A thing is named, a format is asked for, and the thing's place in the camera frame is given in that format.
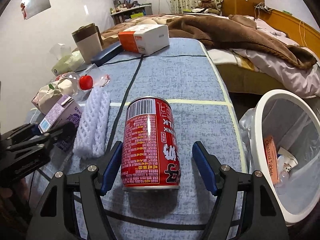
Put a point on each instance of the white foam net sleeve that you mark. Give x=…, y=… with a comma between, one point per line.
x=90, y=140

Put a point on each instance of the pale pink bed sheet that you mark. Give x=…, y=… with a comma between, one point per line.
x=248, y=71

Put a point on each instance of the brown teddy bear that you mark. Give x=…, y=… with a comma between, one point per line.
x=212, y=6

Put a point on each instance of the wooden bed with headboard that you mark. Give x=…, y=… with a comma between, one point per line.
x=266, y=28

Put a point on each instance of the beige brown tumbler cup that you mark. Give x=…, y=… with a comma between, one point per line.
x=88, y=40

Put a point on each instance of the white round trash bin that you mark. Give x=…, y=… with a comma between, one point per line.
x=281, y=139

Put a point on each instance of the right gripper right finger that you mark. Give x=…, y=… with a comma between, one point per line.
x=208, y=167

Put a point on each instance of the shelf with clutter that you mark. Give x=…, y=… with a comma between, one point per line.
x=123, y=12

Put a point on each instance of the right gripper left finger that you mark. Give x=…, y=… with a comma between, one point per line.
x=110, y=166

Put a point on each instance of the crumpled printed paper trash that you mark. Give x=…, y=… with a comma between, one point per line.
x=286, y=162

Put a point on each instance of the red milk drink can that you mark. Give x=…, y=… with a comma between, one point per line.
x=150, y=159

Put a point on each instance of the orange tablet box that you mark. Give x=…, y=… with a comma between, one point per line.
x=271, y=158

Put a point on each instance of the purple milk carton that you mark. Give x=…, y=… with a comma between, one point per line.
x=65, y=115

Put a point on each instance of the dark blue glasses case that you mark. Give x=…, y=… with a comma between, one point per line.
x=107, y=54

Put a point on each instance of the blue patterned table cloth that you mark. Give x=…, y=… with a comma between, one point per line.
x=184, y=75

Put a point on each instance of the yellow green tissue pack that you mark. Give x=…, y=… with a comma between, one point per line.
x=67, y=61

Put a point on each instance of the clear plastic bottle red cap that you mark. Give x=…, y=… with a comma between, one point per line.
x=88, y=79

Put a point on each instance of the brown fleece blanket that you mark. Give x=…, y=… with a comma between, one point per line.
x=234, y=32

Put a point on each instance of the orange white carton box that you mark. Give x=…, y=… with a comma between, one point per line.
x=145, y=39

